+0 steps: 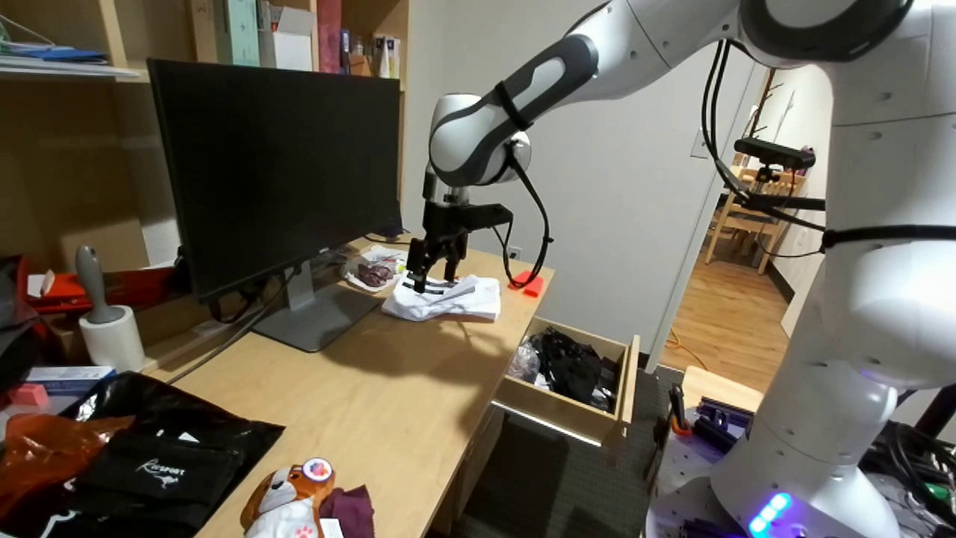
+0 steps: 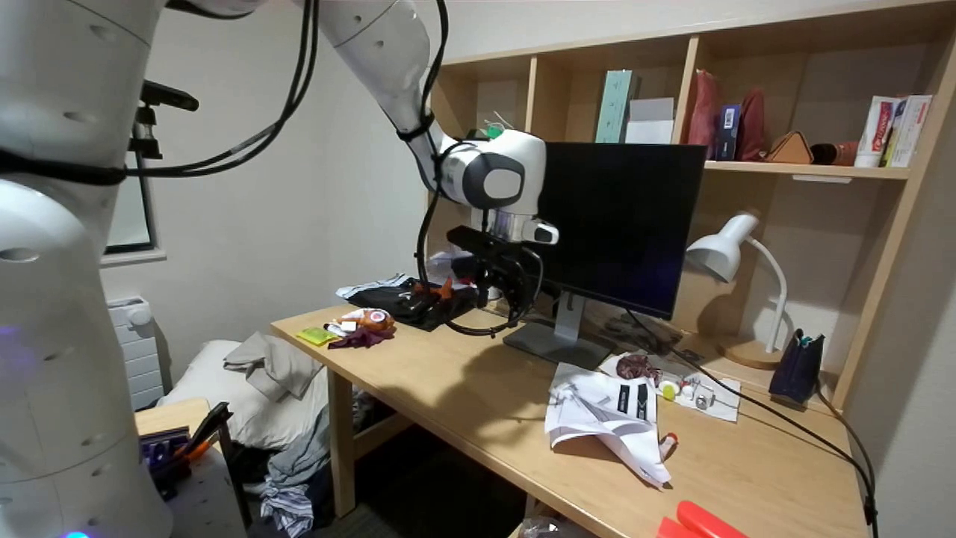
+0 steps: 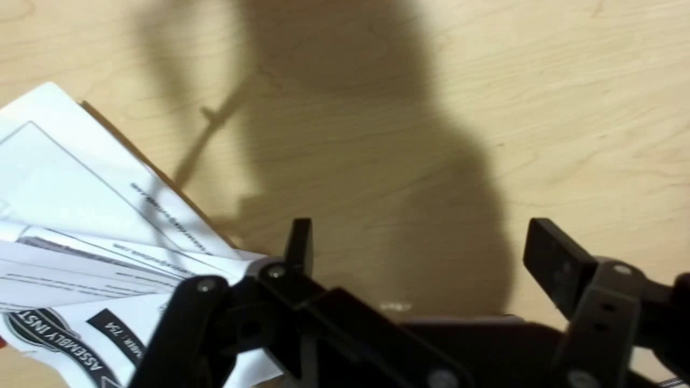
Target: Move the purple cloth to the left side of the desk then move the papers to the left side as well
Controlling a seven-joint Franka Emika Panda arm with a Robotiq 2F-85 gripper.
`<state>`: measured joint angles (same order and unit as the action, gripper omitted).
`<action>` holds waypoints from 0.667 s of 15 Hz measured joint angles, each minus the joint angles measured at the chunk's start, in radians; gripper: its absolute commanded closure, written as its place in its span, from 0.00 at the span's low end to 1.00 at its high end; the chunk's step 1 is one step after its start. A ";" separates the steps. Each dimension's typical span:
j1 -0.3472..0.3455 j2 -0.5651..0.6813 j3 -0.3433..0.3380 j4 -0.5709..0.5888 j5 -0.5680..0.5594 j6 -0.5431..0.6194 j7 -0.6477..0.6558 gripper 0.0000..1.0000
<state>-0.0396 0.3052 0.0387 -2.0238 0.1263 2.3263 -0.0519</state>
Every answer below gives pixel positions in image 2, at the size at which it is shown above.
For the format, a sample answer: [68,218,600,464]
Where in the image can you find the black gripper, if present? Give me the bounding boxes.
[467,242,549,321]

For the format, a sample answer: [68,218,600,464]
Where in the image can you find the white cloth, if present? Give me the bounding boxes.
[542,361,681,494]

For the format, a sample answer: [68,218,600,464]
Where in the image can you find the white desk lamp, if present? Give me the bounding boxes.
[684,213,796,372]

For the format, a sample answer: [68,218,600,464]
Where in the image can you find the orange plastic bag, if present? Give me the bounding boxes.
[410,280,480,309]

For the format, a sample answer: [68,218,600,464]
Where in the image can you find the black plastic bag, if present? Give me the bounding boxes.
[346,279,486,336]

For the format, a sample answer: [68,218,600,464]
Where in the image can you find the black computer monitor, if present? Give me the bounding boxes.
[503,141,709,375]

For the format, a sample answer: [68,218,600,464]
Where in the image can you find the orange fox plush toy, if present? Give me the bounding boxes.
[325,304,401,342]

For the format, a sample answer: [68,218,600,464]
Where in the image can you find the printed flat packet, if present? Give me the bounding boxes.
[609,349,746,424]

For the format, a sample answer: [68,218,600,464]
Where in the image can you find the teal book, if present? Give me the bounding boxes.
[594,70,637,146]

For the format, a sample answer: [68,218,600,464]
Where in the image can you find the green sticky note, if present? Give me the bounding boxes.
[294,325,342,349]

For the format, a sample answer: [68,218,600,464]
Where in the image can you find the grey clothes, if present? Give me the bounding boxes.
[221,330,328,403]

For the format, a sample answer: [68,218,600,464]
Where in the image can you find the red bag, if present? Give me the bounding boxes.
[684,67,727,152]

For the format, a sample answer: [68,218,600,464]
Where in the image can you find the purple box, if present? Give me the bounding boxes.
[712,101,746,165]

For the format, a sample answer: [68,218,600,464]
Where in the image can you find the dark navy pouch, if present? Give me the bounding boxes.
[769,330,828,409]

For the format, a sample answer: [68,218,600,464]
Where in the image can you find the dark red pouch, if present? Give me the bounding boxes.
[739,91,775,165]

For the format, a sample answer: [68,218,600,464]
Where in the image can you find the red plastic object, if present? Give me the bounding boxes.
[655,500,754,538]

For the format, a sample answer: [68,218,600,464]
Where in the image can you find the brown triangular object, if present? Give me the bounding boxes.
[766,133,815,168]

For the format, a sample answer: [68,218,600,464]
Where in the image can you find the wooden shelf unit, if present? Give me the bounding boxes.
[424,0,956,413]

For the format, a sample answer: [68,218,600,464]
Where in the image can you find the white bedding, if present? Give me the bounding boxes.
[161,337,334,454]

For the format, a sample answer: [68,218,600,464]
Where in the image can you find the black orange tool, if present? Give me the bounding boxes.
[176,399,235,470]

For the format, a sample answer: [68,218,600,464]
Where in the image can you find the small wooden box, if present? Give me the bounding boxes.
[132,399,238,481]

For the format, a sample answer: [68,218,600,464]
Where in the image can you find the white radiator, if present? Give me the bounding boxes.
[106,292,168,413]

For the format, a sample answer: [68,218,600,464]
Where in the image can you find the white red printed box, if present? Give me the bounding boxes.
[852,94,899,170]

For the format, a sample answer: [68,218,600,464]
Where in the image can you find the black framed window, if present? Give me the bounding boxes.
[100,146,161,258]

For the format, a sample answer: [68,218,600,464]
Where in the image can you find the white carton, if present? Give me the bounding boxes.
[884,94,936,170]

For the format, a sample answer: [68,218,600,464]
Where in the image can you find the black desk power cable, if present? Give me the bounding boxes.
[624,310,882,532]

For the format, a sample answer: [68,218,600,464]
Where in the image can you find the black camera on stand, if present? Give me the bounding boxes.
[125,79,203,165]

